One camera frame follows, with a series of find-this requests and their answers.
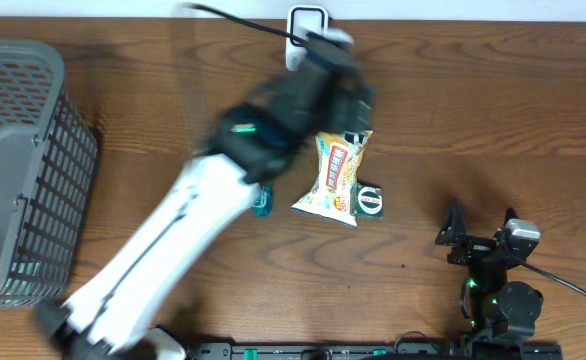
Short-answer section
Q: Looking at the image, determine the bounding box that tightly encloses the yellow snack bag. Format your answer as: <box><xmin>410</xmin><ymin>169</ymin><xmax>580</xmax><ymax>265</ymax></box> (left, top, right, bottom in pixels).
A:
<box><xmin>291</xmin><ymin>130</ymin><xmax>373</xmax><ymax>227</ymax></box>

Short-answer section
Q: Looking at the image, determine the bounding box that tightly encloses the green ointment box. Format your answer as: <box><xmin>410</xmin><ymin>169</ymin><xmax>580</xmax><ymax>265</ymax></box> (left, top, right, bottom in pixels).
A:
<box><xmin>351</xmin><ymin>183</ymin><xmax>384</xmax><ymax>219</ymax></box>

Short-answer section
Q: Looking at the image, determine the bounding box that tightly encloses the teal plastic bottle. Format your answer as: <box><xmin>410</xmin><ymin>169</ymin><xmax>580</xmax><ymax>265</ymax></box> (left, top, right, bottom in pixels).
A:
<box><xmin>252</xmin><ymin>182</ymin><xmax>273</xmax><ymax>217</ymax></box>

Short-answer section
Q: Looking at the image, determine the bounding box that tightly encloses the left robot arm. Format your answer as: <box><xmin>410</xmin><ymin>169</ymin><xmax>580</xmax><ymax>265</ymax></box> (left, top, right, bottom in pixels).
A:
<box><xmin>36</xmin><ymin>29</ymin><xmax>372</xmax><ymax>359</ymax></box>

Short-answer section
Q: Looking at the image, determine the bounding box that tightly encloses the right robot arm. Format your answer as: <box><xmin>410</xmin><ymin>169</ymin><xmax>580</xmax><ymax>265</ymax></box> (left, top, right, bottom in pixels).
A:
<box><xmin>435</xmin><ymin>202</ymin><xmax>544</xmax><ymax>359</ymax></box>

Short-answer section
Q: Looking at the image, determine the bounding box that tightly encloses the white barcode scanner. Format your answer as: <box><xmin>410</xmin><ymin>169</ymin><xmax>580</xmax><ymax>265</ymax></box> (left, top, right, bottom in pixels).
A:
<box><xmin>285</xmin><ymin>5</ymin><xmax>329</xmax><ymax>71</ymax></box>

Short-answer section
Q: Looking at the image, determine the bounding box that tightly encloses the grey plastic mesh basket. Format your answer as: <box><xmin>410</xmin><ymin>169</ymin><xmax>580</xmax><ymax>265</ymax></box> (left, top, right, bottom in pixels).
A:
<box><xmin>0</xmin><ymin>39</ymin><xmax>99</xmax><ymax>308</ymax></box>

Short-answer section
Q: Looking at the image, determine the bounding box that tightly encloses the black left camera cable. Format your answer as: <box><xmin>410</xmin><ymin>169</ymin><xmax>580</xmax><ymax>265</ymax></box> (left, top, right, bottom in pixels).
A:
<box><xmin>182</xmin><ymin>2</ymin><xmax>314</xmax><ymax>44</ymax></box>

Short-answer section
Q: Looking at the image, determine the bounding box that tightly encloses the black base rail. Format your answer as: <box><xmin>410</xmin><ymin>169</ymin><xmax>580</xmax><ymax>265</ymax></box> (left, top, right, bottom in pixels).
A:
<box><xmin>186</xmin><ymin>339</ymin><xmax>563</xmax><ymax>360</ymax></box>

